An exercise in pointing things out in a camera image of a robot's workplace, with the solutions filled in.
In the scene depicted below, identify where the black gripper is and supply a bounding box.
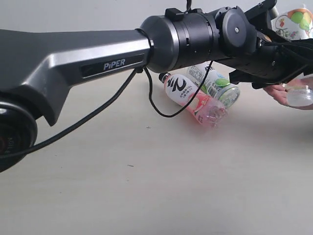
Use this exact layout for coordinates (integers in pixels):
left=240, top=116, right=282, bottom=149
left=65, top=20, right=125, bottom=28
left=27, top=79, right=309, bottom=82
left=229, top=0, right=313, bottom=89

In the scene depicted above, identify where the floral label tea bottle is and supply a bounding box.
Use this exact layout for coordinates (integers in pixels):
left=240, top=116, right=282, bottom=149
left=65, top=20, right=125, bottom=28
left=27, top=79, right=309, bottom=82
left=272, top=5, right=313, bottom=108

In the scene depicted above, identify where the lime drink bottle white label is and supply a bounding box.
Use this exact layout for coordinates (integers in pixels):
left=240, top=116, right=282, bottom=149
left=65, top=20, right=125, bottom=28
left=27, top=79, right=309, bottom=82
left=185, top=62, right=240, bottom=109

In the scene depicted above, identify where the pink peach drink bottle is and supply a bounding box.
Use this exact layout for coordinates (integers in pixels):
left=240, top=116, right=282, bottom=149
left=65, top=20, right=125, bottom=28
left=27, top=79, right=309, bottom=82
left=159, top=73, right=227, bottom=127

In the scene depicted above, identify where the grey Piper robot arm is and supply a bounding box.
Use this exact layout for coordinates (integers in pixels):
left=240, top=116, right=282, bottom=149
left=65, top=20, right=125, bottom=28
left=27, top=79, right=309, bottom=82
left=0, top=0, right=313, bottom=171

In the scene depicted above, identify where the person's open hand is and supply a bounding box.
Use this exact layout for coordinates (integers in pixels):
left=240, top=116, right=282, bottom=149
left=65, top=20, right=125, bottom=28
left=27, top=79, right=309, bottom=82
left=263, top=85, right=313, bottom=111

